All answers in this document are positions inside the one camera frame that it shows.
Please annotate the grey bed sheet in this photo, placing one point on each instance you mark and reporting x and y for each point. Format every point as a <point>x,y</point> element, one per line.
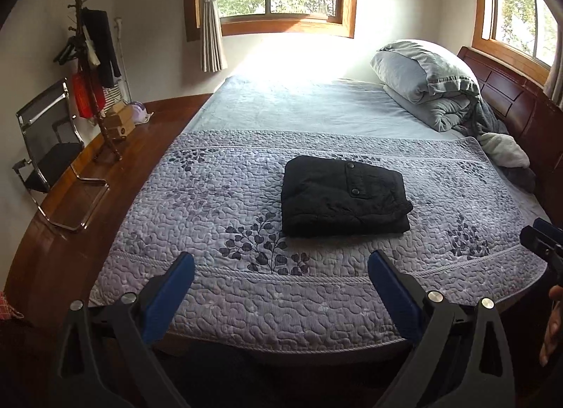
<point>286,104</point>

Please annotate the grey folded duvet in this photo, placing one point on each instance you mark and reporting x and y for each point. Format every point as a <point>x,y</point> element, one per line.
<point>440,115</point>

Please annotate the beige tied curtain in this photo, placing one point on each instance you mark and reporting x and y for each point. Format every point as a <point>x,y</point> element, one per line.
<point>211,20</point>

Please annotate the grey quilted leaf-print bedspread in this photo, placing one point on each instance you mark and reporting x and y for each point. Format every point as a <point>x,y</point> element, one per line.
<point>211,214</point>

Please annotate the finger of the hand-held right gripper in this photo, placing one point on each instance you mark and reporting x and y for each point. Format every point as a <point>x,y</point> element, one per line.
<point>543,243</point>

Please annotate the grey pillow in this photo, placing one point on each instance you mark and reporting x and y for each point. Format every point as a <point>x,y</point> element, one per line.
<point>418,69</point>

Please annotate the white fleece blanket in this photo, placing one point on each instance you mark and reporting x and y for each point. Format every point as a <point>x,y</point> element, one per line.
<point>506,150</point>

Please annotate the wooden coat rack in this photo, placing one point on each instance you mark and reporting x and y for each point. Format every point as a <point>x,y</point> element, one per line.
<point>99,117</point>

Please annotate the white striped rack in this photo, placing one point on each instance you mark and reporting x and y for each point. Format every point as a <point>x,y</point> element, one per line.
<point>121,82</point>

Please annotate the black hanging garment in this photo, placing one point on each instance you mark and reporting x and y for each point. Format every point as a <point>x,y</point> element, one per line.
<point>103,42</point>

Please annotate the narrow wooden-framed window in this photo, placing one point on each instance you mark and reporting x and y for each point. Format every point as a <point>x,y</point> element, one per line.
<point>519,3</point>

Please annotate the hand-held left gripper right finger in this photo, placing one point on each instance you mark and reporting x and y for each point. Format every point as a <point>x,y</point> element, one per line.
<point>393,298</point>

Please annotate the dark wooden headboard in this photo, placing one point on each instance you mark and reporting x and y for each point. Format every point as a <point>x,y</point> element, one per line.
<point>514,100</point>

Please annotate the black mesh chrome chair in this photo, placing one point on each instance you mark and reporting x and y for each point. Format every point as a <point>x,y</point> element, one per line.
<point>48,144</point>

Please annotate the cardboard box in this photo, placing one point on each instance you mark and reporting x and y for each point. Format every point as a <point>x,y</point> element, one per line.
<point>119,124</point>

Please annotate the red checked cloth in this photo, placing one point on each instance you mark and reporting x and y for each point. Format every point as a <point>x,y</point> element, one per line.
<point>9,304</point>

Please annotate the person's right hand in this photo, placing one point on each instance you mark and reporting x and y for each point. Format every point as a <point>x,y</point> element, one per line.
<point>553,329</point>

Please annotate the white lilac small appliance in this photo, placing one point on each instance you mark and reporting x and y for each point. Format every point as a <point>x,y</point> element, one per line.
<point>140,112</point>

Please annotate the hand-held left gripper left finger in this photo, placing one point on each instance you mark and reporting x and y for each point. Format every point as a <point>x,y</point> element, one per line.
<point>165,298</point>

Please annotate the red hanging bag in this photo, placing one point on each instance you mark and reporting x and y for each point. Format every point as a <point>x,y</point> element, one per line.
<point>85,95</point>

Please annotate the dark grey blanket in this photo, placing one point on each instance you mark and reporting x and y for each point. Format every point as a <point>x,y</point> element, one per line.
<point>492,120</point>

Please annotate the black pants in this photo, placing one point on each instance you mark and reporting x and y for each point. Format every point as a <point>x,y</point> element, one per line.
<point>338,196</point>

